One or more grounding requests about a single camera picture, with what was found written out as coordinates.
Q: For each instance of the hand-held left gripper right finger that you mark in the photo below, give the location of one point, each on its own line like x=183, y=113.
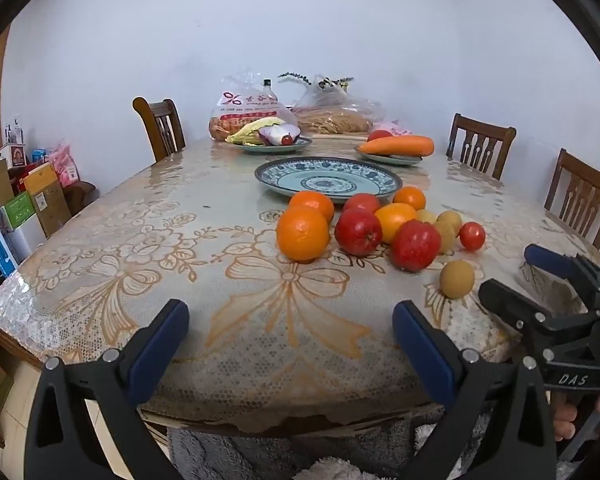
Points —
x=425, y=355

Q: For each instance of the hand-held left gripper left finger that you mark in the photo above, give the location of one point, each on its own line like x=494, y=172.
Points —
x=160, y=345

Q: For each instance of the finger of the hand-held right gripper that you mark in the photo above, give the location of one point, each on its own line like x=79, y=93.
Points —
x=505, y=301
x=545, y=257

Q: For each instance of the small yellow-brown round fruit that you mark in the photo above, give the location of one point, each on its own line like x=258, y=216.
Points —
x=447, y=239
x=451, y=219
x=457, y=278
x=426, y=215

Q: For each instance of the small red tomato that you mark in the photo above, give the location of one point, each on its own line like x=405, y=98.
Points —
x=472, y=236

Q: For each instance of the red apple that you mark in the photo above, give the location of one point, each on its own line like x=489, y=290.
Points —
x=358, y=231
x=362, y=201
x=416, y=246

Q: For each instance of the orange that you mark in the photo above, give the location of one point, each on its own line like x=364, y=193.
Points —
x=302, y=234
x=394, y=220
x=410, y=197
x=312, y=202

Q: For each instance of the blue patterned ceramic plate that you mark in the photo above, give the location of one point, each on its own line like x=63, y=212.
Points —
x=328, y=182

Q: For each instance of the person's right hand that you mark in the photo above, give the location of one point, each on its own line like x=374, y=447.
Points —
x=562, y=417

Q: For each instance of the wooden chair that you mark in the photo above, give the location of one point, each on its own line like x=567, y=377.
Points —
x=480, y=132
x=577, y=195
x=158, y=127

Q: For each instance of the person's grey fleece clothing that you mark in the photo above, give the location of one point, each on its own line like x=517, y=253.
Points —
x=280, y=452

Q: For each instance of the dark wooden furniture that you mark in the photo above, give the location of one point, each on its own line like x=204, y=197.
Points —
x=82, y=195

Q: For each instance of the small green plate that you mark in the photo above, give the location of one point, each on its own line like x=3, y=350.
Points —
x=387, y=159

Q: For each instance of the brown cardboard box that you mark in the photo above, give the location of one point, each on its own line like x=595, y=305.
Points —
x=47, y=197

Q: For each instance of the carrot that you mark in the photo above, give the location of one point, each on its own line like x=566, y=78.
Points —
x=397, y=145

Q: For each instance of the green box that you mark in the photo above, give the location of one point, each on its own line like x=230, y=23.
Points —
x=17, y=211

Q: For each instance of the pink packet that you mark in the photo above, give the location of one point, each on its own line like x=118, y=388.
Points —
x=391, y=127

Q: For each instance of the pink bag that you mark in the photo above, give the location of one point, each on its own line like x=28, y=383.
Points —
x=66, y=166

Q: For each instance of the large red tomato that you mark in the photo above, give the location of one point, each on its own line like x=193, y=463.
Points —
x=380, y=135

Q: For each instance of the yellow corn cob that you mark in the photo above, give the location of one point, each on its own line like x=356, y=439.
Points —
x=252, y=130

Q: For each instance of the purple onion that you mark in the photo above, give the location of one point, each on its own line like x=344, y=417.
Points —
x=275, y=134

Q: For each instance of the cherry tomato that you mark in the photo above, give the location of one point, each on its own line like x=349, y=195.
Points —
x=287, y=139

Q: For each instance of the clear bag of noodles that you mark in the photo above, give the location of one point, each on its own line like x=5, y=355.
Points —
x=335, y=117

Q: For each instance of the bag of bread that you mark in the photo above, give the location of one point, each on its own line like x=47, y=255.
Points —
x=245, y=107

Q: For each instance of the glass bottle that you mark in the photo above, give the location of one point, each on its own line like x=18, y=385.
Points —
x=266, y=86

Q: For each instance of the green plant sprig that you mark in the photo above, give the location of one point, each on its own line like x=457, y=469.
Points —
x=300, y=79

